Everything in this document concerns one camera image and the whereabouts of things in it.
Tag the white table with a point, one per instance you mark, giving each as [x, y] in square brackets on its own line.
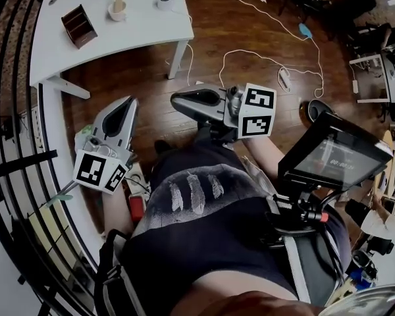
[135, 35]

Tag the white power strip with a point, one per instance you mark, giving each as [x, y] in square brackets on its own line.
[284, 79]

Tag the black chest-mounted monitor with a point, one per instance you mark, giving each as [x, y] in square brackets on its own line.
[332, 156]

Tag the person's torso in dark shirt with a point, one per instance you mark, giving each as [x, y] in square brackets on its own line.
[200, 249]

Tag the white charger brick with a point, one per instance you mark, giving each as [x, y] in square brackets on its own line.
[355, 87]

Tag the white power adapter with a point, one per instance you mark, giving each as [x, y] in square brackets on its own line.
[199, 83]

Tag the black rounded floor object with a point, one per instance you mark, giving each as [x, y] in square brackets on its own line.
[316, 109]

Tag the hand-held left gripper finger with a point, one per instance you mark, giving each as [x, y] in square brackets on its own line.
[100, 120]
[128, 133]

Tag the white camera with black dome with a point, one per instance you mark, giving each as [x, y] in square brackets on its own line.
[166, 3]

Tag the blue face mask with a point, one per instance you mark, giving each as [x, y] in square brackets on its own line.
[305, 31]

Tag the silver head mount rim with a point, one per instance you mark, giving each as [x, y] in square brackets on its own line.
[365, 303]

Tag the white plastic bag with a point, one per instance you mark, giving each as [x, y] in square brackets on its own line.
[84, 133]

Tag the red box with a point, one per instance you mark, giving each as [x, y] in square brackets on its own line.
[136, 207]

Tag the white floor socket strip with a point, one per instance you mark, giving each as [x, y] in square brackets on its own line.
[135, 176]

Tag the round wooden table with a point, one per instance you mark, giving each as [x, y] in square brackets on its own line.
[390, 173]

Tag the person's black shoe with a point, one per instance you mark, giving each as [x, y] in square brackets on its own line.
[163, 147]

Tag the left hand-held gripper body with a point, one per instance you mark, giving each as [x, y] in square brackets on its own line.
[90, 168]

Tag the brown wooden organizer box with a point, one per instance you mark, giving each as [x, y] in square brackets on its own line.
[82, 38]

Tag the person's left forearm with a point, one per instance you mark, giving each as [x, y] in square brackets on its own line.
[116, 209]

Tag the person's right forearm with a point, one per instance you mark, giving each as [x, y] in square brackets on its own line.
[263, 155]

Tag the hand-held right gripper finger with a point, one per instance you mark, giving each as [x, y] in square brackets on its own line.
[204, 114]
[200, 97]

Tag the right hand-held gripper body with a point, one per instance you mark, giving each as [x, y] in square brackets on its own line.
[256, 123]

